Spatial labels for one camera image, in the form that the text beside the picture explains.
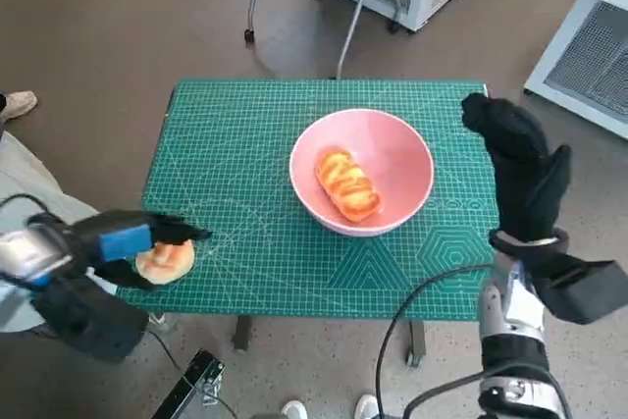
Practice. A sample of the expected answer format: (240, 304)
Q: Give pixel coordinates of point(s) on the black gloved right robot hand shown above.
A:
(525, 169)

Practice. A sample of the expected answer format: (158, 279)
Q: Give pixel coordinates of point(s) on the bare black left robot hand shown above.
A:
(122, 237)

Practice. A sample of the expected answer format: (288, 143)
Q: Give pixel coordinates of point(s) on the round toy bread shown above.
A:
(167, 267)

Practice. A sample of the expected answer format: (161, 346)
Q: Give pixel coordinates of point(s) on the pink bowl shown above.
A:
(392, 144)

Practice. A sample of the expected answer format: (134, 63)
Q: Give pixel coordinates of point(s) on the long striped toy bread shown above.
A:
(346, 183)

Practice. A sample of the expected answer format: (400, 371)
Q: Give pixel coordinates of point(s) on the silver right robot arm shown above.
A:
(512, 350)

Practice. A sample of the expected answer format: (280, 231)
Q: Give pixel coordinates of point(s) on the large white mesh cabinet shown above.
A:
(559, 46)

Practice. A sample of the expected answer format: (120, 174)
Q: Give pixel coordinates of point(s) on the green cutting mat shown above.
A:
(270, 267)

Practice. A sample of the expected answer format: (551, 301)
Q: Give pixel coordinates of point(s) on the black metal stand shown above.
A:
(191, 384)

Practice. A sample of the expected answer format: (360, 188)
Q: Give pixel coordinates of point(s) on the person's beige shoe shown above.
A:
(19, 102)

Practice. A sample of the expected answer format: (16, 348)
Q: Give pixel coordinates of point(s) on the person's white shoe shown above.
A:
(294, 410)
(368, 407)

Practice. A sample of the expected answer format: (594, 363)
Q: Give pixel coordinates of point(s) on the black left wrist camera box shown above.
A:
(93, 321)

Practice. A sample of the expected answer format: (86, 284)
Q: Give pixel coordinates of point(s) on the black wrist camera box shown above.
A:
(93, 321)
(579, 291)

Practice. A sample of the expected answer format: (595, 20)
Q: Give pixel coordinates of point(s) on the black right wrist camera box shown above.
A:
(579, 291)

